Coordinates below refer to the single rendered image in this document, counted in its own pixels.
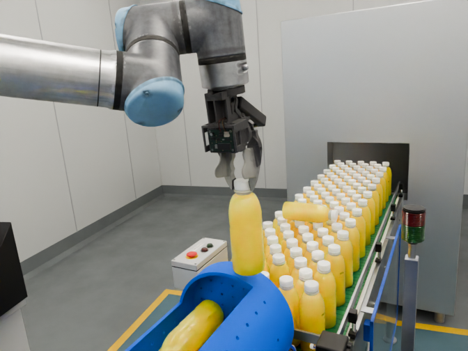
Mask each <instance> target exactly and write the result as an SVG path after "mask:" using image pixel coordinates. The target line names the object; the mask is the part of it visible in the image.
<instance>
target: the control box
mask: <svg viewBox="0 0 468 351"><path fill-rule="evenodd" d="M208 243H212V244H213V247H207V244H208ZM200 244H201V245H200ZM203 247H207V248H208V250H207V251H201V249H202V248H203ZM194 248H195V250H194ZM196 248H197V249H196ZM193 250H194V251H195V252H197V255H196V256H194V257H193V258H190V257H188V256H187V255H186V254H187V253H188V252H190V251H193ZM224 261H228V252H227V242H226V241H224V240H216V239H210V238H206V237H204V238H202V239H201V240H199V241H198V242H197V243H195V244H194V245H192V246H191V247H190V248H188V249H187V250H185V251H184V252H182V253H181V254H180V255H179V256H177V257H175V258H174V259H173V260H172V261H171V265H172V270H173V281H174V287H175V288H179V289H183V290H184V288H185V286H186V285H187V284H188V283H189V282H190V281H191V280H192V279H193V278H194V277H195V276H196V275H197V274H199V273H200V272H201V271H202V270H204V269H205V268H206V267H208V266H209V265H212V264H214V263H218V262H224Z"/></svg>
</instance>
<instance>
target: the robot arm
mask: <svg viewBox="0 0 468 351"><path fill-rule="evenodd" d="M242 14H243V13H242V11H241V6H240V0H180V1H169V2H163V3H152V4H146V5H140V6H138V5H136V4H135V5H131V6H130V7H125V8H121V9H119V10H118V11H117V13H116V16H115V26H116V28H115V34H116V42H117V45H118V50H119V51H118V50H112V51H107V50H102V49H93V48H89V47H80V46H76V45H67V44H63V43H58V42H50V41H45V40H36V39H32V38H23V37H19V36H11V35H6V34H1V33H0V96H2V97H10V98H22V99H29V100H41V101H48V102H60V103H67V104H80V105H86V106H93V107H106V108H108V109H111V110H119V111H125V113H126V115H127V117H128V118H129V119H130V120H131V121H132V122H134V123H136V124H138V125H142V126H146V127H157V126H161V125H165V124H167V123H170V122H171V121H173V120H174V119H176V118H177V117H178V116H179V115H180V113H181V111H182V109H183V107H184V94H185V87H184V85H183V83H182V74H181V68H180V55H181V54H191V53H197V59H198V67H199V72H200V77H201V85H202V88H204V89H208V92H207V93H205V94H204V96H205V105H206V110H207V115H208V123H207V124H205V125H202V126H201V129H202V134H203V142H204V148H205V152H208V151H210V152H211V153H218V155H219V156H220V160H219V164H218V165H217V167H216V169H215V170H214V174H215V177H216V178H223V177H224V178H225V180H226V182H227V184H228V186H229V187H230V189H234V180H236V177H235V174H234V171H235V167H234V164H233V162H234V159H235V154H236V153H238V152H242V151H243V152H242V156H243V160H244V165H243V167H242V177H243V178H244V179H249V181H248V182H249V187H250V190H251V191H253V190H254V188H255V186H256V183H257V181H258V176H259V171H260V164H261V159H262V152H263V147H262V143H261V140H260V137H259V136H258V130H255V129H254V128H255V127H264V126H265V124H266V118H267V117H266V115H264V114H263V113H262V112H260V111H259V110H258V109H257V108H255V106H253V105H252V104H251V103H249V102H248V101H247V100H245V99H244V98H243V97H242V96H238V97H237V95H239V94H242V93H245V87H244V85H243V84H246V83H248V82H249V75H248V69H249V66H248V65H247V57H246V49H245V43H244V30H243V23H242ZM205 132H208V140H209V145H206V141H205ZM246 146H247V148H246Z"/></svg>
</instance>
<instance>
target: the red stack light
mask: <svg viewBox="0 0 468 351"><path fill-rule="evenodd" d="M402 223H403V224H404V225H406V226H411V227H422V226H424V225H425V224H426V212H424V213H422V214H410V213H407V212H405V211H404V210H402Z"/></svg>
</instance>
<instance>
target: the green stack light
mask: <svg viewBox="0 0 468 351"><path fill-rule="evenodd" d="M425 228H426V225H424V226H422V227H411V226H406V225H404V224H403V223H402V227H401V239H402V240H404V241H406V242H410V243H420V242H423V241H424V240H425Z"/></svg>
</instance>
